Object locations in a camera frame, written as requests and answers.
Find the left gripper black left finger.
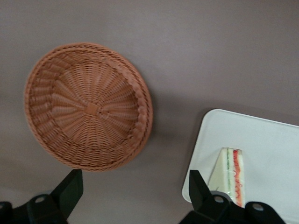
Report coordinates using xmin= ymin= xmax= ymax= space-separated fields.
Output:
xmin=0 ymin=169 xmax=85 ymax=224

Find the triangle sandwich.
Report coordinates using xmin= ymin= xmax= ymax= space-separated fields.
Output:
xmin=208 ymin=147 xmax=246 ymax=209

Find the brown round wicker basket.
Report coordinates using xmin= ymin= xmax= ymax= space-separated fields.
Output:
xmin=24 ymin=42 xmax=154 ymax=173

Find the cream rectangular tray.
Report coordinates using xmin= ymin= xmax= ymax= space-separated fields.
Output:
xmin=181 ymin=108 xmax=299 ymax=224

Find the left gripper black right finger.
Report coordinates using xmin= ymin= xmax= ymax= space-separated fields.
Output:
xmin=178 ymin=169 xmax=289 ymax=224

